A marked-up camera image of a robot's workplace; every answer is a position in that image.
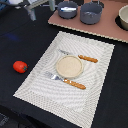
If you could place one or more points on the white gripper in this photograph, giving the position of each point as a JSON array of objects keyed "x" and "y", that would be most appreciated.
[{"x": 34, "y": 3}]

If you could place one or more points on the grey frying pan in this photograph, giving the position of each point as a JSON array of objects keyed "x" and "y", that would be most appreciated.
[{"x": 67, "y": 15}]

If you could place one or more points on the red sausage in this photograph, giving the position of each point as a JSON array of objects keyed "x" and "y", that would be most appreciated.
[{"x": 20, "y": 66}]

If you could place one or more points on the pink stove board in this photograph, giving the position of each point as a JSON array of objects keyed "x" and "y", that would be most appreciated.
[{"x": 106, "y": 27}]

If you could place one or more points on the dark grey pot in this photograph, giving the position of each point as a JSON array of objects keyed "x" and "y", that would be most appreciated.
[{"x": 90, "y": 13}]

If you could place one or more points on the round beige plate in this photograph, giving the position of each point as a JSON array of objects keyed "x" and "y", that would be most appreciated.
[{"x": 69, "y": 66}]

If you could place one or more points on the beige bowl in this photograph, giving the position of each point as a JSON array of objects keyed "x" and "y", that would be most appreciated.
[{"x": 123, "y": 14}]

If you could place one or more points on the fork with wooden handle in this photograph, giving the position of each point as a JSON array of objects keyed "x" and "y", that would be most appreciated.
[{"x": 67, "y": 81}]

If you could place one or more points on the knife with wooden handle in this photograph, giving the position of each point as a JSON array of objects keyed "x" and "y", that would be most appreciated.
[{"x": 80, "y": 56}]

